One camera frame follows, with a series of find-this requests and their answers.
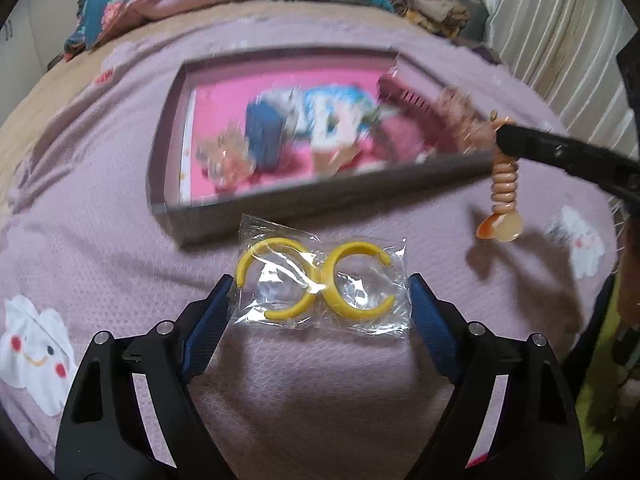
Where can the pink comb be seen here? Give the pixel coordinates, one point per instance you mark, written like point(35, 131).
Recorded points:
point(405, 95)

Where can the blue printed card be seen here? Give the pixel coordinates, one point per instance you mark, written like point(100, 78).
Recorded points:
point(335, 115)

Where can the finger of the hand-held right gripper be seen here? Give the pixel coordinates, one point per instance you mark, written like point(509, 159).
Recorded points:
point(560, 152)

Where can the white wardrobe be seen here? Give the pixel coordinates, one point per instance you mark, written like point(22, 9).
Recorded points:
point(25, 35)

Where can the yellow green clothing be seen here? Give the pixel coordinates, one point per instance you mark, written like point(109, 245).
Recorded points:
point(610, 360)

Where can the purple printed blanket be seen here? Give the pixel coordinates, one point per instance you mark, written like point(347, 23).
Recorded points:
point(325, 400)

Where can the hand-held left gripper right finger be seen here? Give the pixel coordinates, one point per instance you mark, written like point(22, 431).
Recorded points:
point(432, 330)

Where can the bagged yellow hoop earrings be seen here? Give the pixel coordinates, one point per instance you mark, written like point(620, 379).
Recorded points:
point(320, 280)

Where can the brown box with pink inside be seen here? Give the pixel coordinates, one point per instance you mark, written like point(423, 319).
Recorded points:
point(170, 175)

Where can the floral fabric hair band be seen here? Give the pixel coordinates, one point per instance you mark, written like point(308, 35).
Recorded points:
point(457, 120)

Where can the cream curtain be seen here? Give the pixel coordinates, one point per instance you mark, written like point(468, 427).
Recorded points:
point(550, 35)

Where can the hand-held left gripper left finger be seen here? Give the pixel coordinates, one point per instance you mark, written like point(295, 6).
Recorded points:
point(207, 330)

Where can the small blue box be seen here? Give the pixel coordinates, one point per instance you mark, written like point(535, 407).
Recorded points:
point(266, 135)

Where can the bagged clear hair clips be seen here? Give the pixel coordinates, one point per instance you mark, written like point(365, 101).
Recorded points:
point(225, 160)

